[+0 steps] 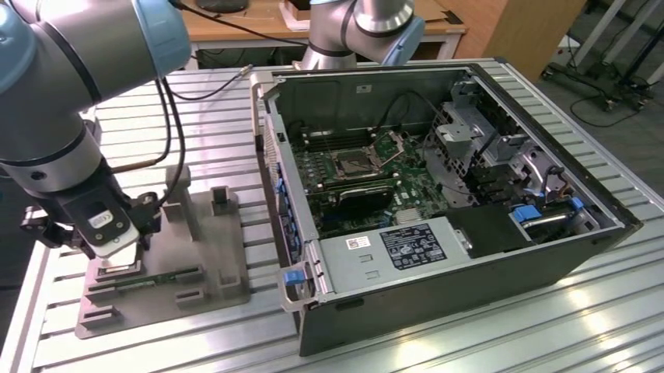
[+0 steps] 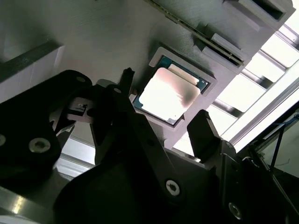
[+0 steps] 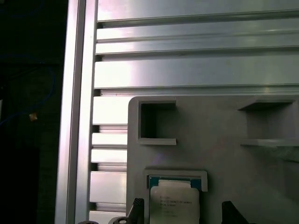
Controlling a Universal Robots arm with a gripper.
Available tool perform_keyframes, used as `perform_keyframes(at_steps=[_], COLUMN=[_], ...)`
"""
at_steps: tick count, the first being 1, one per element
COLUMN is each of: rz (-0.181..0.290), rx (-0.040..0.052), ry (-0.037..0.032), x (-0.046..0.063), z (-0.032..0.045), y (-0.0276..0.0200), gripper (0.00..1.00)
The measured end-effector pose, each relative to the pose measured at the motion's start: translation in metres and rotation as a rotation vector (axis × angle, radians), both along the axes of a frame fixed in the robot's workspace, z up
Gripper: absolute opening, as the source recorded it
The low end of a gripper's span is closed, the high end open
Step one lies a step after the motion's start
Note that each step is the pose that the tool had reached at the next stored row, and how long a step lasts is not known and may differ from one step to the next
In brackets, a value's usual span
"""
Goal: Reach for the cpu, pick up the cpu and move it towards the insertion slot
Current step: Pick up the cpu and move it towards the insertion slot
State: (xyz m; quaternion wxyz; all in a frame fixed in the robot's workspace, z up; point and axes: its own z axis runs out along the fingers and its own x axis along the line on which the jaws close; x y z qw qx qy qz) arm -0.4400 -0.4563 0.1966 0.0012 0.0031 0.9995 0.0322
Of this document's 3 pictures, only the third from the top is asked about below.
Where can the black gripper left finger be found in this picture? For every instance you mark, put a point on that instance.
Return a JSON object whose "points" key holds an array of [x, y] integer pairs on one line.
{"points": [[136, 210]]}

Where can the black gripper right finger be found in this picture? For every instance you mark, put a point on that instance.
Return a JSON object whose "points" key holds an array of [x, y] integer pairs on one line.
{"points": [[231, 214]]}

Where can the CPU with silver lid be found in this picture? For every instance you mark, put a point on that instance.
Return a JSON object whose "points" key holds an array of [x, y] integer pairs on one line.
{"points": [[175, 203]]}

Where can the grey parts rack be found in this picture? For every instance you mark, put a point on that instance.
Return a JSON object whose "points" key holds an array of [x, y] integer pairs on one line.
{"points": [[210, 163]]}

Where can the small tan floor scrap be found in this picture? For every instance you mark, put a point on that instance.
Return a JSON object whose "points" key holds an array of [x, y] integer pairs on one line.
{"points": [[33, 116]]}

